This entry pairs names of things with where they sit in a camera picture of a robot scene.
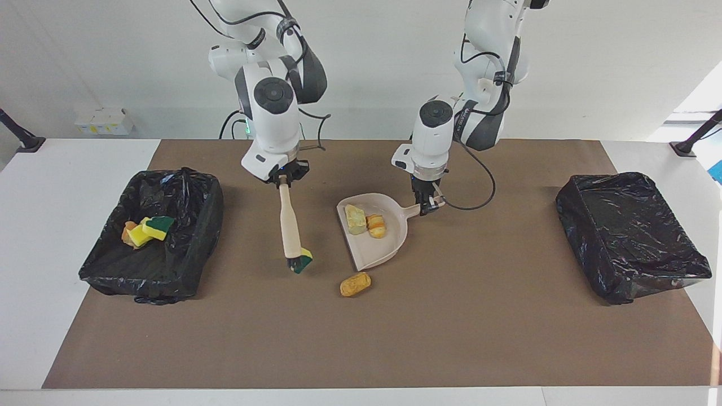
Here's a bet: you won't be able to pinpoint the beige hand brush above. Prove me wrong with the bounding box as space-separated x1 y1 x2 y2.
279 182 305 270

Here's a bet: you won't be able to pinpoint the beige plastic dustpan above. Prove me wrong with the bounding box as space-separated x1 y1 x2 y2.
337 193 446 272

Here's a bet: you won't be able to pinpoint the pale beige bread chunk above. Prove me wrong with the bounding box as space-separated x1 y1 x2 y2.
345 205 368 236

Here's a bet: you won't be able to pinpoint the yellow green sponge piece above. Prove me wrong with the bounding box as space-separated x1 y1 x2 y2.
127 217 154 247
289 247 314 275
141 216 175 241

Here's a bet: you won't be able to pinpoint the brown oval bread roll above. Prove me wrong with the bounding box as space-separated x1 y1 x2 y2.
340 272 372 298

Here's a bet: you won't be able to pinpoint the bin with knotted black bag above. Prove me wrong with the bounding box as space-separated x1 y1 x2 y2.
79 167 224 306

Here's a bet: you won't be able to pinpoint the bin with smooth black bag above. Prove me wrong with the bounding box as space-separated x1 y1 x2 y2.
556 172 712 306

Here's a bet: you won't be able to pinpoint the brown table mat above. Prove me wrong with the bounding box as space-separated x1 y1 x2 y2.
42 139 722 390

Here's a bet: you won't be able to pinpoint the black pole stand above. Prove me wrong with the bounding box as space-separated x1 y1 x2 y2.
670 109 722 157
0 108 46 154

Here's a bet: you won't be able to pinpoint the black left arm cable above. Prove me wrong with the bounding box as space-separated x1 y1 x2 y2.
446 34 511 211

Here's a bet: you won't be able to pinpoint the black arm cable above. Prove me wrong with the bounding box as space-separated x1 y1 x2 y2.
446 34 511 211
189 0 332 153

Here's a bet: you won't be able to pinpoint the black right base cable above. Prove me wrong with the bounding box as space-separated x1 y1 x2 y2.
219 109 252 140

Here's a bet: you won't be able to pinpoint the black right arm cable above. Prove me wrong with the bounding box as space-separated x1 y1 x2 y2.
189 0 332 153

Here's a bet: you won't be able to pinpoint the white wall socket boxes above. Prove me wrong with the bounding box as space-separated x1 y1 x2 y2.
74 108 136 136

